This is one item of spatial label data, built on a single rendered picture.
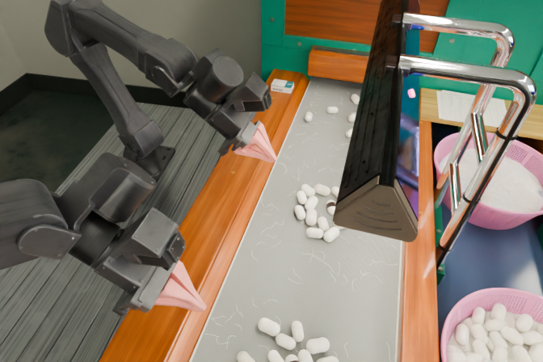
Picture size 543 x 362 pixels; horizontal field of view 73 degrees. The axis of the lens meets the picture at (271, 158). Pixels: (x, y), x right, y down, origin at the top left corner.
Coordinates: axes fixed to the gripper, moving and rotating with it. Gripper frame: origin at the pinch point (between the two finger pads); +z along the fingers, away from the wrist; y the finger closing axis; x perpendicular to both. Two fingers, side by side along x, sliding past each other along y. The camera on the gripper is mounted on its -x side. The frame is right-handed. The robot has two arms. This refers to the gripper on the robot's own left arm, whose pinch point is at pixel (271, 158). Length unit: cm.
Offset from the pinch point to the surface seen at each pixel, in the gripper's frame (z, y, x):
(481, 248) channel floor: 45.9, 4.7, -15.9
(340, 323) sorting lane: 21.6, -22.9, -3.6
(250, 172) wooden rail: 1.2, 3.5, 10.7
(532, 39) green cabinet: 34, 52, -41
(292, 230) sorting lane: 12.5, -7.3, 4.2
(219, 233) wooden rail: 1.2, -13.9, 10.7
